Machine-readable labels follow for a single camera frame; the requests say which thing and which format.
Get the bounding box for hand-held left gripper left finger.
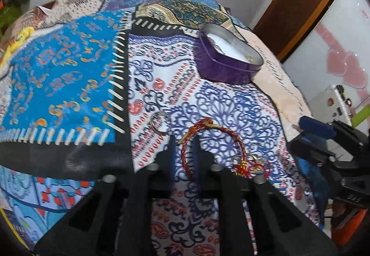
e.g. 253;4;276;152
34;136;178;256

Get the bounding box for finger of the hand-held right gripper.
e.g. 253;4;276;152
299;115;337;139
288;137;339;168

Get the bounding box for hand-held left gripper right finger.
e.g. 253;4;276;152
191;139;339;256

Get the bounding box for silver ring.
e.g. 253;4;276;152
150;111;172;136

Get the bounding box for red braided bracelet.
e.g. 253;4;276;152
178;118;273;179

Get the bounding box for purple heart-shaped tin box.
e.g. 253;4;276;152
198;23;264;85

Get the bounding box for white electronics box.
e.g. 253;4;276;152
307;83;358;127

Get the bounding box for green plastic item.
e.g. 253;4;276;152
351;99;370;127

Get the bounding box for orange plastic item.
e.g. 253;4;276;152
332;204;370;248

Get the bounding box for pink heart stickers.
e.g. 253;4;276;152
314;25;370;89

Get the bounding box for white door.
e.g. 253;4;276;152
281;0;370;118

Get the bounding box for patchwork printed blanket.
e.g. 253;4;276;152
0;0;322;256

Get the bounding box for green cloth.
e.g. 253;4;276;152
0;1;22;37

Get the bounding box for brown wooden door frame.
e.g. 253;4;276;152
251;0;348;62

